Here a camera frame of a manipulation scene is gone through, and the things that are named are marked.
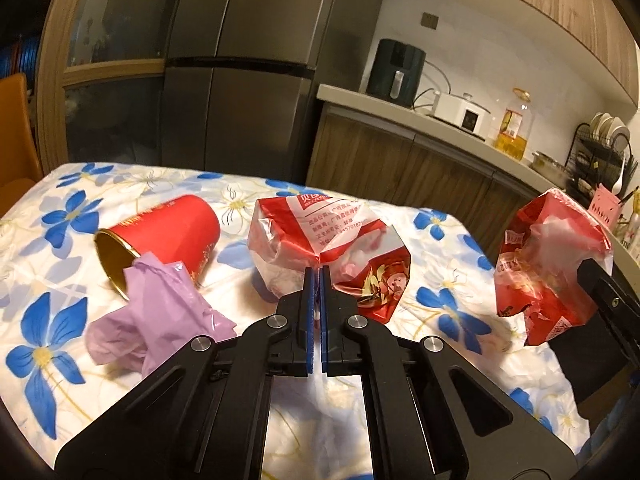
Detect purple plastic bag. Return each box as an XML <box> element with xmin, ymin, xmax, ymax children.
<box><xmin>85</xmin><ymin>252</ymin><xmax>236</xmax><ymax>377</ymax></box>

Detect red paper cup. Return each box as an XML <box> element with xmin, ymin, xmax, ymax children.
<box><xmin>94</xmin><ymin>195</ymin><xmax>221</xmax><ymax>298</ymax></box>

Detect red white snack bag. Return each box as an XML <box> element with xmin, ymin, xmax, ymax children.
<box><xmin>247</xmin><ymin>194</ymin><xmax>411</xmax><ymax>324</ymax></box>

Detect pink utensil holder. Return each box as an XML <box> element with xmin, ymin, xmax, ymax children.
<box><xmin>588</xmin><ymin>184</ymin><xmax>623</xmax><ymax>232</ymax></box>

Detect black dish rack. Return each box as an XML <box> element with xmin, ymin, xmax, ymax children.
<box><xmin>565</xmin><ymin>113</ymin><xmax>638</xmax><ymax>208</ymax></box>

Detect stainless steel bowl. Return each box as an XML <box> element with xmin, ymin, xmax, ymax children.
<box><xmin>530</xmin><ymin>151</ymin><xmax>573</xmax><ymax>190</ymax></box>

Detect cooking oil bottle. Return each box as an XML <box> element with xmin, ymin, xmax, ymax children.
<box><xmin>495</xmin><ymin>88</ymin><xmax>534</xmax><ymax>162</ymax></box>

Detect white rice cooker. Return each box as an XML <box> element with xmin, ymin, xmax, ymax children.
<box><xmin>431</xmin><ymin>92</ymin><xmax>491</xmax><ymax>141</ymax></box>

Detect wooden lower cabinet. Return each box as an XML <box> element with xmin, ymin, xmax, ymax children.
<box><xmin>305</xmin><ymin>102</ymin><xmax>640</xmax><ymax>411</ymax></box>

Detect orange chair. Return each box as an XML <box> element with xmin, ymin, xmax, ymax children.
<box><xmin>0</xmin><ymin>73</ymin><xmax>42</xmax><ymax>216</ymax></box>

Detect black air fryer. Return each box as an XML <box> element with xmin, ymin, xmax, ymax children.
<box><xmin>366</xmin><ymin>38</ymin><xmax>425</xmax><ymax>108</ymax></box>

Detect wooden glass door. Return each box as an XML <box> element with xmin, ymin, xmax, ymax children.
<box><xmin>35</xmin><ymin>0</ymin><xmax>179</xmax><ymax>171</ymax></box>

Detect dark grey refrigerator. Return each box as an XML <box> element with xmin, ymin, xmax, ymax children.
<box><xmin>160</xmin><ymin>0</ymin><xmax>382</xmax><ymax>183</ymax></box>

